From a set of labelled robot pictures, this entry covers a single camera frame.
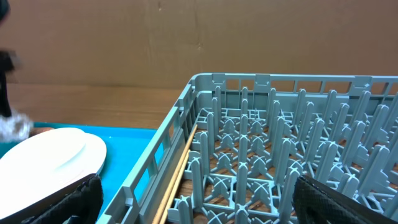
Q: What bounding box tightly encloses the teal plastic tray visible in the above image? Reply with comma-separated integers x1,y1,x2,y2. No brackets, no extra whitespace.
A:
1,123,155,209

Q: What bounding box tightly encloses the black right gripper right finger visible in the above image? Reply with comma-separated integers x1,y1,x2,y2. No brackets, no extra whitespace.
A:
292,175,397,224

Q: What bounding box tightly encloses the grey dish rack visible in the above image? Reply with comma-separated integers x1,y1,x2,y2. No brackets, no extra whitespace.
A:
98,73,397,223

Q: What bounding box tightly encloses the small white plate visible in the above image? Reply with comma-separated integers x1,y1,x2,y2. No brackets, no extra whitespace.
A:
1,128,86,197

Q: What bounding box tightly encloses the large white plate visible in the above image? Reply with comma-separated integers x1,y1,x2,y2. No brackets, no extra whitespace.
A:
1,133,107,219

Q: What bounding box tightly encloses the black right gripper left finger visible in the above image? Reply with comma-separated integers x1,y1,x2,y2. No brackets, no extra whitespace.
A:
21,174,104,224

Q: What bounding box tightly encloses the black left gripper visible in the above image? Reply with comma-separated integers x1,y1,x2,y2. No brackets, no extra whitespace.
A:
1,0,15,118

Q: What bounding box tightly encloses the aluminium foil ball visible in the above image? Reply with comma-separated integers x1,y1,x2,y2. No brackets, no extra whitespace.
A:
1,110,34,142

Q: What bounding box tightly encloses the wooden chopstick lower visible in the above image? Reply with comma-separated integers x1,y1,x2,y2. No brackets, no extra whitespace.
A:
159,150,190,224

